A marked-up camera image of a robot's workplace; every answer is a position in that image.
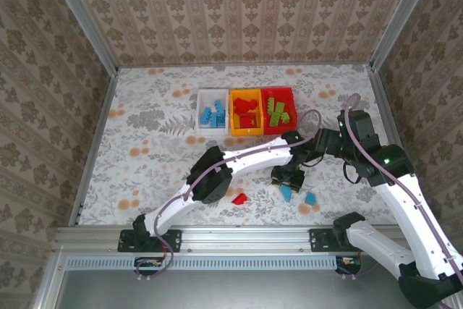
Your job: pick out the small square red lego brick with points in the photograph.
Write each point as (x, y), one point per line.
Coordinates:
(254, 105)

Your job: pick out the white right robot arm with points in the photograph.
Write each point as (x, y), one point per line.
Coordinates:
(408, 207)

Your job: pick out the short red lego brick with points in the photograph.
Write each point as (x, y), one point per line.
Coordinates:
(247, 121)

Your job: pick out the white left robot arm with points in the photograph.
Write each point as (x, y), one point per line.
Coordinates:
(253, 158)

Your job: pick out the long blue lego brick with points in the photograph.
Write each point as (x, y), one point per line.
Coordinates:
(207, 115)
(220, 119)

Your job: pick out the long green lego brick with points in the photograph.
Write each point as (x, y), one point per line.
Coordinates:
(279, 108)
(271, 106)
(275, 119)

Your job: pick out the floral patterned table cover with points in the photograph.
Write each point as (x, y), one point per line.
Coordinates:
(144, 178)

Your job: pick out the long red lego brick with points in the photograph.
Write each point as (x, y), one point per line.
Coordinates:
(242, 104)

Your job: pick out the small blue lego brick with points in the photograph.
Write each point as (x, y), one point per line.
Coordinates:
(218, 105)

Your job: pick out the grey metal panel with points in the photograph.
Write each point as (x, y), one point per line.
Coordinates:
(217, 291)

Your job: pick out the red plastic container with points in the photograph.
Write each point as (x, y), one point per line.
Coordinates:
(293, 99)

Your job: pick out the blue sloped lego piece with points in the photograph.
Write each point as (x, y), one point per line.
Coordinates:
(310, 198)
(287, 193)

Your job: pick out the wide aluminium base rail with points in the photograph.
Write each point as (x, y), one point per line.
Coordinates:
(235, 238)

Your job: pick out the white plastic container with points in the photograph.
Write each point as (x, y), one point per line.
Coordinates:
(204, 130)

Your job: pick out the aluminium frame rail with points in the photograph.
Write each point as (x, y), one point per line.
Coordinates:
(383, 106)
(253, 66)
(94, 146)

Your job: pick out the red sloped lego piece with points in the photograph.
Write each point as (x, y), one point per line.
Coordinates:
(239, 199)

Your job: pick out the small green lego brick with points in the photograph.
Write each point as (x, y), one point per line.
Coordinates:
(285, 117)

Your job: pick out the yellow plastic container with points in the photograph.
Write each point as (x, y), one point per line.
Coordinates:
(235, 131)

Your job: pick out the aluminium frame post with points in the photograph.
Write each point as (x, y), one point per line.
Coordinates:
(83, 16)
(48, 283)
(401, 16)

